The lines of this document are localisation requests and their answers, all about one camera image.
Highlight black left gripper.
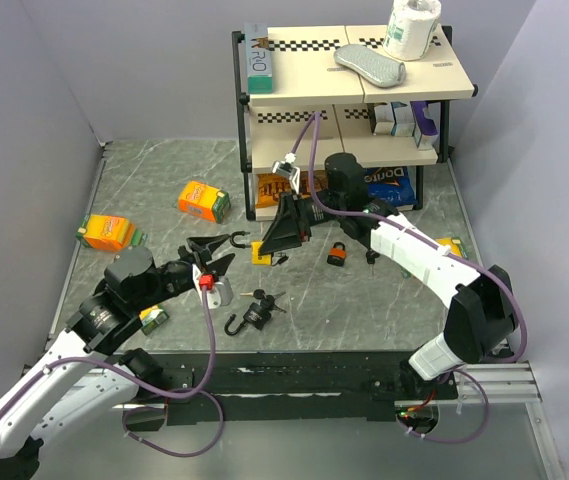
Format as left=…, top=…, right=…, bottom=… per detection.
left=132, top=232, right=235, bottom=311

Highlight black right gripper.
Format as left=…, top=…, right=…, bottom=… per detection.
left=258, top=190, right=345, bottom=256

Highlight yellow padlock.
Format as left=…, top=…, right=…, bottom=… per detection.
left=229, top=231, right=289, bottom=267

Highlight orange padlock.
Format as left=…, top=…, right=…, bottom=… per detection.
left=327, top=242, right=347, bottom=267

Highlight keys of orange padlock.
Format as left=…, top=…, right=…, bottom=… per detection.
left=365, top=250, right=380, bottom=275

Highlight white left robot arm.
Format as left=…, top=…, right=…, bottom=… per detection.
left=0, top=234, right=235, bottom=479

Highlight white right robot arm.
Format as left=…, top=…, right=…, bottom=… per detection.
left=260, top=153, right=522, bottom=399

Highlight orange box by right arm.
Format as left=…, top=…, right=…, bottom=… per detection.
left=398, top=236, right=469, bottom=279

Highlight black key bunch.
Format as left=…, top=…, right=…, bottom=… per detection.
left=241, top=289, right=285, bottom=313

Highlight kettle chips bag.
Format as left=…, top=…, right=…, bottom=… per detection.
left=255, top=171, right=327, bottom=221

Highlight orange green snack box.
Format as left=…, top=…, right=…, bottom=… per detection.
left=177, top=181, right=231, bottom=224

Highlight black padlock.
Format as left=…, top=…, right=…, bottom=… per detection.
left=224, top=302, right=272, bottom=336

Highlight orange snack box front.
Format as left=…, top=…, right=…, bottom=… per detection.
left=140, top=305, right=170, bottom=336

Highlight orange green striped box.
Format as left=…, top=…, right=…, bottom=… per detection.
left=76, top=214, right=148, bottom=252

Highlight blue doritos bag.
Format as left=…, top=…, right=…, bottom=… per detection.
left=364, top=166, right=416, bottom=208

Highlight white small carton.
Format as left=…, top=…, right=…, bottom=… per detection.
left=371, top=103, right=395, bottom=135

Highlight beige two-tier shelf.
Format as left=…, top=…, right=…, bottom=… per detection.
left=231, top=25, right=478, bottom=221

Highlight white blue carton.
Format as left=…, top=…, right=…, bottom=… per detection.
left=391, top=102, right=415, bottom=137

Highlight teal rio box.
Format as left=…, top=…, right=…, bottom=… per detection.
left=244, top=23, right=274, bottom=95

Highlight purple white carton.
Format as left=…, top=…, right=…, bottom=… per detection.
left=411, top=101, right=439, bottom=151

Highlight grey sponge pouch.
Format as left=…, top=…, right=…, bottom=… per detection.
left=333, top=44, right=406, bottom=88

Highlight white toilet paper roll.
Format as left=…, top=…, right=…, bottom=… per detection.
left=383, top=0, right=442, bottom=61

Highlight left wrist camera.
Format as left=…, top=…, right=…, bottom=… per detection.
left=192, top=266, right=234, bottom=309

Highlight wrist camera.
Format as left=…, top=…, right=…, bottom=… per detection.
left=272, top=152, right=301, bottom=194
left=192, top=266, right=234, bottom=309

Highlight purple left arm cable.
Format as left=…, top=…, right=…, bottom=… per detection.
left=0, top=287, right=218, bottom=456

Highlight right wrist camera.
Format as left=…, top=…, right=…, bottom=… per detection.
left=272, top=152, right=301, bottom=194

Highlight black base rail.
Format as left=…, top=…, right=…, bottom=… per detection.
left=126, top=351, right=458, bottom=432

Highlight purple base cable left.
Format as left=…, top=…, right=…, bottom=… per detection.
left=121, top=387, right=225, bottom=457

